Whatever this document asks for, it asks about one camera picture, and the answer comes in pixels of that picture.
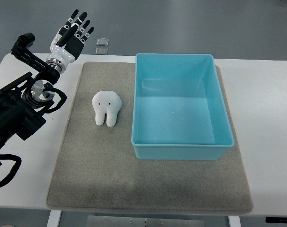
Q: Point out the lower floor socket plate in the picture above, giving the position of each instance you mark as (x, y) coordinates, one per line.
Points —
(101, 51)

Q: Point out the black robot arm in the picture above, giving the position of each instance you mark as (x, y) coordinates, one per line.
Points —
(24, 101)

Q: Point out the left white table leg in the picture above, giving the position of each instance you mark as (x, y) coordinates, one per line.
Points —
(54, 218)

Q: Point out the right white table leg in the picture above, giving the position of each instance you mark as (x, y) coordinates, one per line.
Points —
(234, 221)

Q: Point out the upper floor socket plate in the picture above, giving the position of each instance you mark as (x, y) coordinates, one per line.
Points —
(102, 42)

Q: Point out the black table control panel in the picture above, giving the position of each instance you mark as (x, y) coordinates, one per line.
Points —
(281, 220)

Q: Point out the floor socket plate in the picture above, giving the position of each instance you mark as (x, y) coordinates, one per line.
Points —
(101, 51)
(102, 42)

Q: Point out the blue plastic box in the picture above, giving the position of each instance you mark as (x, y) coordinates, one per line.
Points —
(179, 109)

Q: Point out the grey felt mat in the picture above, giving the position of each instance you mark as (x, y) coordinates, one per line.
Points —
(97, 169)

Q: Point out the white table leg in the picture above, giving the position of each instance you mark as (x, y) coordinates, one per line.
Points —
(234, 221)
(54, 218)

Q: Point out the white tooth plush toy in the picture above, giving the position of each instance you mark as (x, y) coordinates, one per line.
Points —
(106, 105)

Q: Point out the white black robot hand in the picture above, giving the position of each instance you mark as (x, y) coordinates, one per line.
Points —
(69, 41)

